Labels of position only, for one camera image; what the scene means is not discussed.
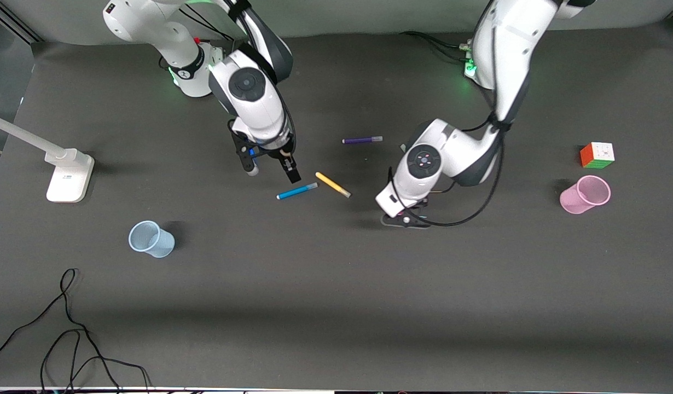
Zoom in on white stand with base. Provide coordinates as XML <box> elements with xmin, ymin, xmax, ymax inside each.
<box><xmin>0</xmin><ymin>112</ymin><xmax>95</xmax><ymax>204</ymax></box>

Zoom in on black left arm base cables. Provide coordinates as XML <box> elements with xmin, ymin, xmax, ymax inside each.
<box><xmin>398</xmin><ymin>31</ymin><xmax>475</xmax><ymax>62</ymax></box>

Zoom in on translucent pink plastic cup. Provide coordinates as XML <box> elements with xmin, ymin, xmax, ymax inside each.
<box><xmin>559</xmin><ymin>175</ymin><xmax>612</xmax><ymax>215</ymax></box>

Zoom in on dark metal frame rail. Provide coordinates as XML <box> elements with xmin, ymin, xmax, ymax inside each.
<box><xmin>0</xmin><ymin>8</ymin><xmax>43</xmax><ymax>44</ymax></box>

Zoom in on translucent blue plastic cup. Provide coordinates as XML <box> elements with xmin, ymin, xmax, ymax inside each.
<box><xmin>128</xmin><ymin>220</ymin><xmax>176</xmax><ymax>259</ymax></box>

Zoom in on thin black table cable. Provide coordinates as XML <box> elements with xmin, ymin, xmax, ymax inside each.
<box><xmin>0</xmin><ymin>268</ymin><xmax>151</xmax><ymax>392</ymax></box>

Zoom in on multicoloured puzzle cube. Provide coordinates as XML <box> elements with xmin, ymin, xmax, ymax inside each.
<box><xmin>579</xmin><ymin>142</ymin><xmax>616</xmax><ymax>170</ymax></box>

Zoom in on yellow marker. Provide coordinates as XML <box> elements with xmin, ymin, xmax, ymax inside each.
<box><xmin>315</xmin><ymin>171</ymin><xmax>352</xmax><ymax>199</ymax></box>

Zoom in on blue marker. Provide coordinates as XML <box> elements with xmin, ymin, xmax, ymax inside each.
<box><xmin>276</xmin><ymin>183</ymin><xmax>319</xmax><ymax>200</ymax></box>

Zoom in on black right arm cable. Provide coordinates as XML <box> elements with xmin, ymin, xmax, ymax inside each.
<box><xmin>178</xmin><ymin>0</ymin><xmax>296</xmax><ymax>154</ymax></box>

